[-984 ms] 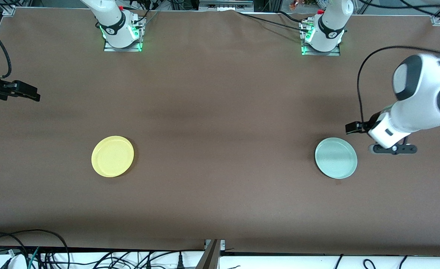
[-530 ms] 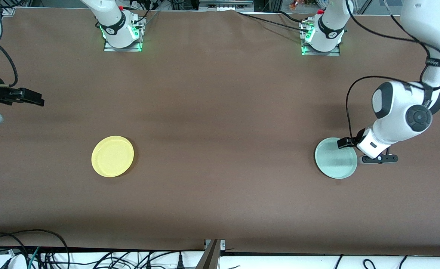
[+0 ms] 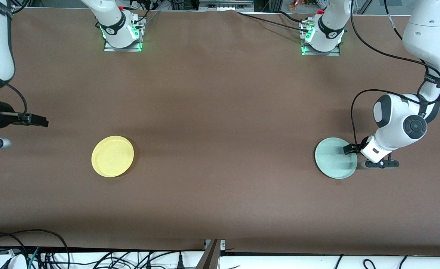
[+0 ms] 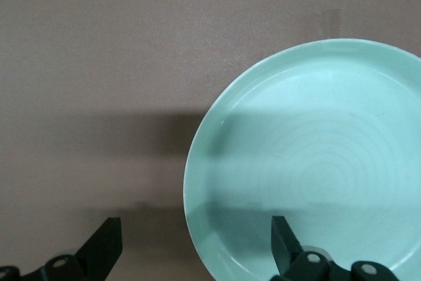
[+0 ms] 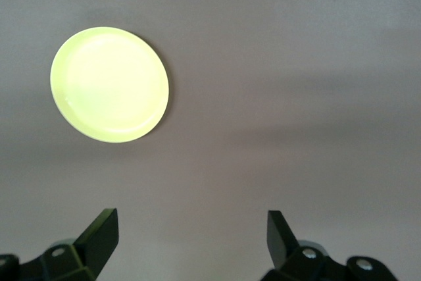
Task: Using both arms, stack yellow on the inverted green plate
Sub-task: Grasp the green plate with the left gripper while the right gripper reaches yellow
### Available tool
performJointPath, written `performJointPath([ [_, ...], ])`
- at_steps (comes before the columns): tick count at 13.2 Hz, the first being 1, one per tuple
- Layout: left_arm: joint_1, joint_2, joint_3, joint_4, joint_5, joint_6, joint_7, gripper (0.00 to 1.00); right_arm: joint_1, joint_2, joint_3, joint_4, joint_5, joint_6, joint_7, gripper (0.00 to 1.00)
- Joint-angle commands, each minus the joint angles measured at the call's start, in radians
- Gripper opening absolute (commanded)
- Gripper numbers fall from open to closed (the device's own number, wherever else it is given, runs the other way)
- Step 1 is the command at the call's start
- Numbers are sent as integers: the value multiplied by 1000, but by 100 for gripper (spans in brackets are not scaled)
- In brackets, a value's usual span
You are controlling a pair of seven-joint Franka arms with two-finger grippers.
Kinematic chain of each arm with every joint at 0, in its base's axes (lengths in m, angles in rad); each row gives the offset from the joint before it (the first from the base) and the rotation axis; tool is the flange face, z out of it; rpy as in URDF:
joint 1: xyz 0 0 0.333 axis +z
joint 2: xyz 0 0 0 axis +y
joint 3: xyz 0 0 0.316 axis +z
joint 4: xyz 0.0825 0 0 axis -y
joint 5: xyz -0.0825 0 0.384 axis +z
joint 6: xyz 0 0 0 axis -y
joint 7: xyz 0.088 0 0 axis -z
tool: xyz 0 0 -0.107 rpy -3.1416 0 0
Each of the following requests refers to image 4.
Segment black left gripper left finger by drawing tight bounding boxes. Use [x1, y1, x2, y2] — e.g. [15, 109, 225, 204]
[0, 217, 123, 281]

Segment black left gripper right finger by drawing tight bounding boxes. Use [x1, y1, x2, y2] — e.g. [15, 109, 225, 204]
[270, 215, 401, 281]

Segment pale green round plate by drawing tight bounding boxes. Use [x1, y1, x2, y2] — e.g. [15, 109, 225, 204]
[182, 38, 421, 281]

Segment brown table cover sheet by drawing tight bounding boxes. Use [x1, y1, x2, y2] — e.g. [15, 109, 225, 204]
[0, 0, 421, 281]

